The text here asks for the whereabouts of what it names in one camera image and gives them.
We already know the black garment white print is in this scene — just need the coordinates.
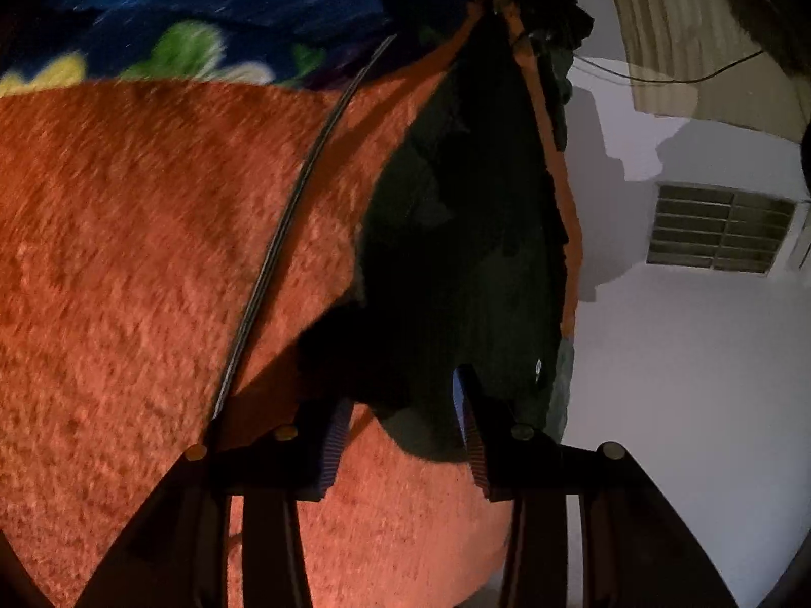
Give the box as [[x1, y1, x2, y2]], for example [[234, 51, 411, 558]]
[[298, 6, 571, 465]]

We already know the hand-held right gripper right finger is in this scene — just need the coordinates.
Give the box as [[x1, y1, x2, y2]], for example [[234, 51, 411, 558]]
[[451, 366, 739, 608]]

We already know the thin black wall cable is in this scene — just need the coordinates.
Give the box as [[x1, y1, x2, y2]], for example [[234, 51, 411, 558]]
[[570, 47, 766, 86]]

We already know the beige striped curtain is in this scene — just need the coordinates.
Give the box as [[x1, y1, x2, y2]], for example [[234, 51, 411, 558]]
[[609, 0, 790, 141]]

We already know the slatted wall vent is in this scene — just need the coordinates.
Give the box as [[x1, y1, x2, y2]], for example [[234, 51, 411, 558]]
[[646, 182, 800, 277]]

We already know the grey-green folded cloth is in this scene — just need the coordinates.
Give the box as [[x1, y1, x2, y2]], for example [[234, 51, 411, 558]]
[[543, 335, 575, 445]]

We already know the orange fuzzy blanket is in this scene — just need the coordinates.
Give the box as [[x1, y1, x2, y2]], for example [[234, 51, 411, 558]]
[[0, 0, 582, 608]]

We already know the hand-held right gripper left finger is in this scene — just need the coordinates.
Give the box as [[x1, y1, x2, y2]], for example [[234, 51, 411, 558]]
[[76, 400, 354, 608]]

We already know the blue printed blanket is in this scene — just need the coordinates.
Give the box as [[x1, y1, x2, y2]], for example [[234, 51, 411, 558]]
[[0, 0, 486, 97]]

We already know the dark striped cord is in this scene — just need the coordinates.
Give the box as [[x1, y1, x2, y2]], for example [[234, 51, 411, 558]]
[[209, 33, 398, 422]]

